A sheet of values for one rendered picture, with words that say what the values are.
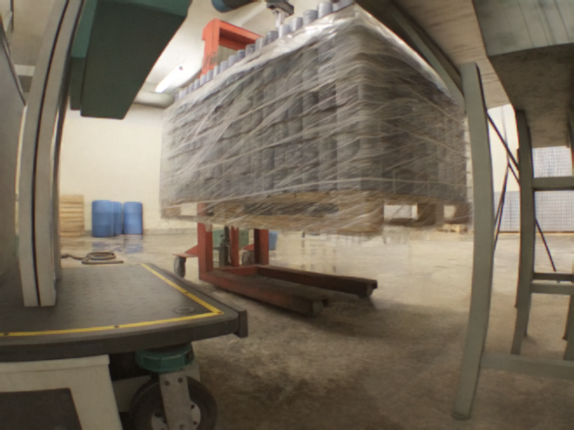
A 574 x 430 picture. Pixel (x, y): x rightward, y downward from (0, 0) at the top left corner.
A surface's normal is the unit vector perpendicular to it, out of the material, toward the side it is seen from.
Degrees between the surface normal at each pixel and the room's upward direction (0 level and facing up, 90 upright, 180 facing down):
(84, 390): 90
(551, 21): 90
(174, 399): 90
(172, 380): 90
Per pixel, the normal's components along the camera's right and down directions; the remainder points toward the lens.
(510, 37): -0.73, 0.00
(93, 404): 0.61, -0.01
